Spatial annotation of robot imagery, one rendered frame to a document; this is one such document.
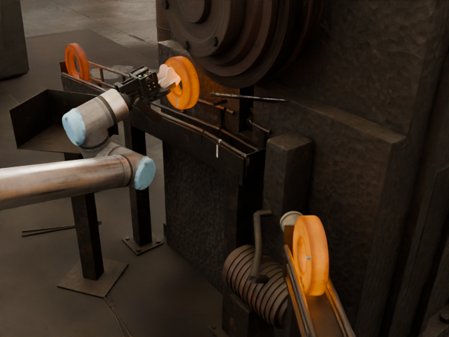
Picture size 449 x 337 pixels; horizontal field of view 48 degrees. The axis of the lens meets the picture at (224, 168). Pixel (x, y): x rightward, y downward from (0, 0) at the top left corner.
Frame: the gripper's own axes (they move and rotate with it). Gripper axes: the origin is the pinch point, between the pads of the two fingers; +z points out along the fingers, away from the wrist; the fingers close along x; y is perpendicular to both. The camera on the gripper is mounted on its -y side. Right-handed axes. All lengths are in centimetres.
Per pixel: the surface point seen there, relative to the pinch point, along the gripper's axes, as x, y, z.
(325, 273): -77, -7, -23
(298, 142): -46.4, -5.7, 2.4
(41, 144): 31, -14, -40
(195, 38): -20.2, 18.6, -3.3
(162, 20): 238, -81, 123
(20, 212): 90, -71, -54
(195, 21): -22.7, 23.7, -3.6
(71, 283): 29, -71, -55
